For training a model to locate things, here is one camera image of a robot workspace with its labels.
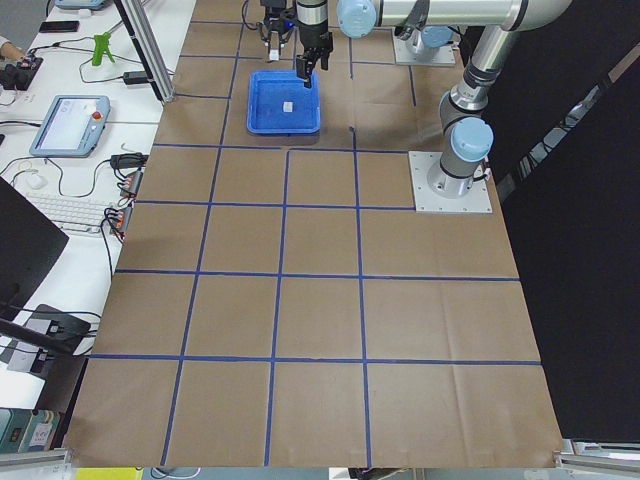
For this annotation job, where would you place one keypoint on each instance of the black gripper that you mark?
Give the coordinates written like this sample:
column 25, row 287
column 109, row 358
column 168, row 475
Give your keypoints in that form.
column 274, row 29
column 311, row 31

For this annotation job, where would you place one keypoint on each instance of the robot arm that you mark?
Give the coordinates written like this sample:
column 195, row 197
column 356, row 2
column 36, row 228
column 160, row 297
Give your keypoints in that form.
column 355, row 19
column 468, row 139

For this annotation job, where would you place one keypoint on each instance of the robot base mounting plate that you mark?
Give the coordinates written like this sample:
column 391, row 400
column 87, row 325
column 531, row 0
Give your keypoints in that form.
column 435, row 192

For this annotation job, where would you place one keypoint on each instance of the blue plastic tray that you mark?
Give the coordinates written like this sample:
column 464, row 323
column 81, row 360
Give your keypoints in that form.
column 279, row 103

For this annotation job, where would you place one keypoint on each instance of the black power adapter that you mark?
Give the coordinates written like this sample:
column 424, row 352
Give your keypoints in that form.
column 128, row 160
column 134, row 77

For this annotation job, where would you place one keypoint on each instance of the black smartphone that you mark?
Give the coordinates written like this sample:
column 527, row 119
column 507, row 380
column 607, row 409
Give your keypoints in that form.
column 68, row 26

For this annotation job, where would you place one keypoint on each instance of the teach pendant tablet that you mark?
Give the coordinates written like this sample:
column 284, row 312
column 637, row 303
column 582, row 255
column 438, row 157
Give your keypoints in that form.
column 72, row 126

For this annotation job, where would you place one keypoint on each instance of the brown paper table cover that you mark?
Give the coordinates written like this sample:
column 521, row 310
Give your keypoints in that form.
column 279, row 301

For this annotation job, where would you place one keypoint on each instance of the white keyboard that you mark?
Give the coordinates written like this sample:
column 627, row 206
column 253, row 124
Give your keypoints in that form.
column 78, row 216

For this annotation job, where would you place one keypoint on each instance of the white computer mouse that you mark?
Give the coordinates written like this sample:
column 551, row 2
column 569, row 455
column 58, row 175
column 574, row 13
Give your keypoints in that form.
column 36, row 181

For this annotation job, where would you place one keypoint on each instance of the black monitor screen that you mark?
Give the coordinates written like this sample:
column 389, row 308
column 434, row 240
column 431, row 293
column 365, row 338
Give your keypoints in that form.
column 30, row 246

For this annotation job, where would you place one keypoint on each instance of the black monitor stand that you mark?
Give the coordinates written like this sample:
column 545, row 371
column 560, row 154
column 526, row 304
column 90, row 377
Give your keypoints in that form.
column 48, row 329

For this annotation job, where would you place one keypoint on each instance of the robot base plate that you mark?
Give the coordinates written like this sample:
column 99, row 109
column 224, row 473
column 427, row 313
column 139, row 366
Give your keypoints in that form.
column 425, row 52

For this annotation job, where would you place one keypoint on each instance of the aluminium frame post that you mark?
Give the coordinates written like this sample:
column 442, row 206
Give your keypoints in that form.
column 139, row 29

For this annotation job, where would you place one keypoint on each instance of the green handled reacher grabber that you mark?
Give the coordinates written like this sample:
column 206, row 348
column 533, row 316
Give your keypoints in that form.
column 101, row 49

